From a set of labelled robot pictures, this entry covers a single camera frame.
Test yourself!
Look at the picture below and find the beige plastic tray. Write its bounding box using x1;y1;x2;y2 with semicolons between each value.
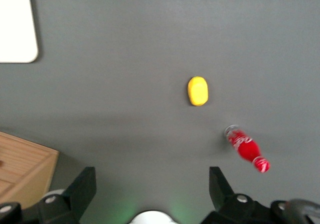
0;0;40;64

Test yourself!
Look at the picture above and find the red coke bottle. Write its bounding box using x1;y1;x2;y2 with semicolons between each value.
223;124;271;174

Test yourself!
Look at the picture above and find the yellow lemon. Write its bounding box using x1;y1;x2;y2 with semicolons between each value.
187;76;209;107

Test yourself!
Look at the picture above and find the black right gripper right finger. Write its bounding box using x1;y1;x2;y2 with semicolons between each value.
201;166;291;224

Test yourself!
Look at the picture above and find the wooden drawer cabinet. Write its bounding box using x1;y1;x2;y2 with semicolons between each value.
0;130;60;207

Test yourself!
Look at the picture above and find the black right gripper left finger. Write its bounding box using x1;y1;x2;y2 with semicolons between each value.
0;166;97;224

